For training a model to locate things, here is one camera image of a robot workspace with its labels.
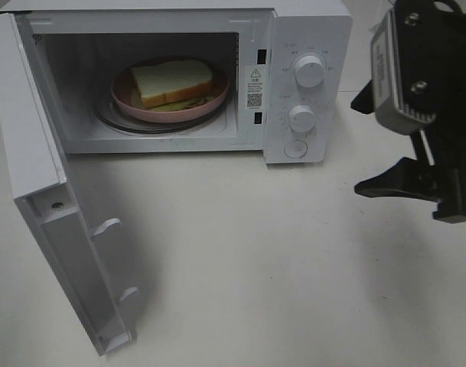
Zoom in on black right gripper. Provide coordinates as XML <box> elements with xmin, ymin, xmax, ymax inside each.
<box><xmin>350</xmin><ymin>80</ymin><xmax>466</xmax><ymax>224</ymax></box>

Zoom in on upper white power knob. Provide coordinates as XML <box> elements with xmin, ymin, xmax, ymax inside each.
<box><xmin>294</xmin><ymin>53</ymin><xmax>325</xmax><ymax>88</ymax></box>

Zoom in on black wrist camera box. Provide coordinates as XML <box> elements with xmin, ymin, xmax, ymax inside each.
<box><xmin>371</xmin><ymin>1</ymin><xmax>466</xmax><ymax>135</ymax></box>

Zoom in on white microwave door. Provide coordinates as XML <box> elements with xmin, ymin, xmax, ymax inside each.
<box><xmin>0</xmin><ymin>13</ymin><xmax>132</xmax><ymax>355</ymax></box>

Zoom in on round white door button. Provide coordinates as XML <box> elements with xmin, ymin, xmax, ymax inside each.
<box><xmin>284</xmin><ymin>140</ymin><xmax>308</xmax><ymax>158</ymax></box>

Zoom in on glass microwave turntable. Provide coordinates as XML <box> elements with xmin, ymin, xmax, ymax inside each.
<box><xmin>93</xmin><ymin>99</ymin><xmax>229</xmax><ymax>135</ymax></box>

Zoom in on white timer knob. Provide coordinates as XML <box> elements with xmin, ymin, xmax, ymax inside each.
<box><xmin>288</xmin><ymin>105</ymin><xmax>316</xmax><ymax>133</ymax></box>

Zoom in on white microwave oven body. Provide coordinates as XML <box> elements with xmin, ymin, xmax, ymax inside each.
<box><xmin>0</xmin><ymin>1</ymin><xmax>352</xmax><ymax>164</ymax></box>

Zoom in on pink round plate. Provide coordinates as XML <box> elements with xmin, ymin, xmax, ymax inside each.
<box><xmin>111</xmin><ymin>57</ymin><xmax>230</xmax><ymax>123</ymax></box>

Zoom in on white warning label sticker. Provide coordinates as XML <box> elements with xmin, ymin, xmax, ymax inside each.
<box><xmin>243</xmin><ymin>64</ymin><xmax>269</xmax><ymax>112</ymax></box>

